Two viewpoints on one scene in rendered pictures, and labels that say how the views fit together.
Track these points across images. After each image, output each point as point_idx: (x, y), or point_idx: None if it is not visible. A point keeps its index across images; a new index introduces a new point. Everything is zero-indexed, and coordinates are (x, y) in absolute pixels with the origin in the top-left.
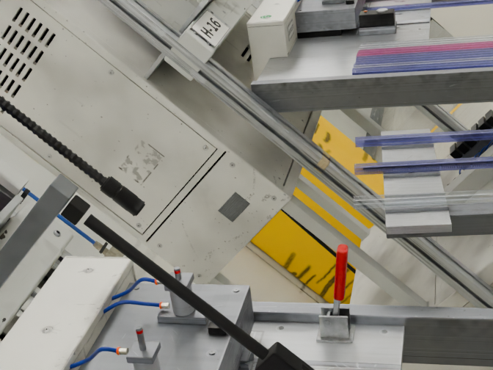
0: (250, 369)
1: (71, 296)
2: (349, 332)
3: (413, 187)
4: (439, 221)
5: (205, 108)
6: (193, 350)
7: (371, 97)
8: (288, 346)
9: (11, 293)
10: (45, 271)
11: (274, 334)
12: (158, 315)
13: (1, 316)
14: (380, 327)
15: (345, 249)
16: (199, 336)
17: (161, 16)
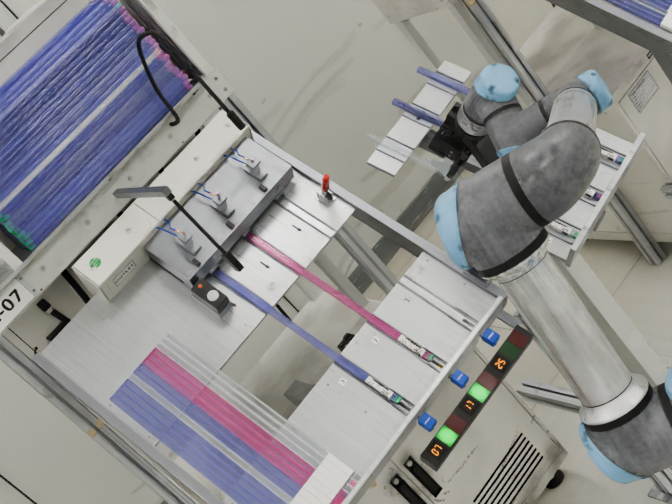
0: (279, 201)
1: (213, 140)
2: (330, 201)
3: (407, 133)
4: (391, 170)
5: None
6: (248, 194)
7: None
8: (302, 196)
9: (190, 127)
10: (211, 114)
11: (301, 185)
12: (244, 168)
13: (182, 139)
14: (345, 204)
15: (325, 179)
16: (254, 188)
17: None
